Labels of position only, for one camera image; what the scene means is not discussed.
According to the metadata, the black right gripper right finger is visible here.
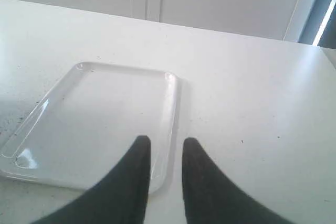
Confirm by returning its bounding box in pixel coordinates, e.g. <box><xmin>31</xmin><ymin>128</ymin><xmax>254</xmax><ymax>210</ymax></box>
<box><xmin>182</xmin><ymin>137</ymin><xmax>290</xmax><ymax>223</ymax></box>

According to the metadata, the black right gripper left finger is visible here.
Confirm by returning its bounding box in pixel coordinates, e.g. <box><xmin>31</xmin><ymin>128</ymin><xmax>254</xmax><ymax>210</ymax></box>
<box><xmin>35</xmin><ymin>135</ymin><xmax>151</xmax><ymax>223</ymax></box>

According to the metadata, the white plastic tray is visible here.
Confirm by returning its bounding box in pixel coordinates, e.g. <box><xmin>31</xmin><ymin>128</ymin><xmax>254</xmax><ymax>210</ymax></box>
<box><xmin>1</xmin><ymin>62</ymin><xmax>180</xmax><ymax>193</ymax></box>

